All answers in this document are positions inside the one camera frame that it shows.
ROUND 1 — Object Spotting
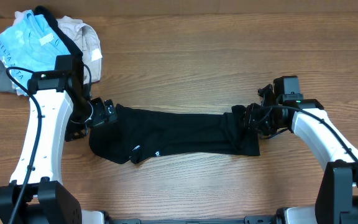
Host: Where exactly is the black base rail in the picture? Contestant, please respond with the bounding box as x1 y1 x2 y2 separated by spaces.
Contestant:
109 215 284 224

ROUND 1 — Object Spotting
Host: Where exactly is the grey folded garment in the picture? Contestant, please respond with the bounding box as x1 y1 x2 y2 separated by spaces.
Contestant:
0 61 16 94

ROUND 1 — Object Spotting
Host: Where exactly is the black folded garment in pile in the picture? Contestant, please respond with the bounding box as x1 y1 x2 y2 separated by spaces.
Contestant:
34 6 83 60

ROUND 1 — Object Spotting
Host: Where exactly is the light blue folded t-shirt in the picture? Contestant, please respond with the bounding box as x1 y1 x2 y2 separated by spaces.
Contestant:
0 17 70 95

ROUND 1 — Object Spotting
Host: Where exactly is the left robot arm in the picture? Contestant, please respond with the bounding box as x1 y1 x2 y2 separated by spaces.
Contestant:
0 55 117 223

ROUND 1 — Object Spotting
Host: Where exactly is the beige folded garment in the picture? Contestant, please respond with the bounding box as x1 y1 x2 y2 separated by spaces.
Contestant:
14 10 103 84

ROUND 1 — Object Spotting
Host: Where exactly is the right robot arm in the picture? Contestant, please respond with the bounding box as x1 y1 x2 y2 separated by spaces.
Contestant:
244 76 358 224

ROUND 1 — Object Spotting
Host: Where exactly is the black polo shirt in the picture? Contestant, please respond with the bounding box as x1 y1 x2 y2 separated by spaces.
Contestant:
89 105 260 164

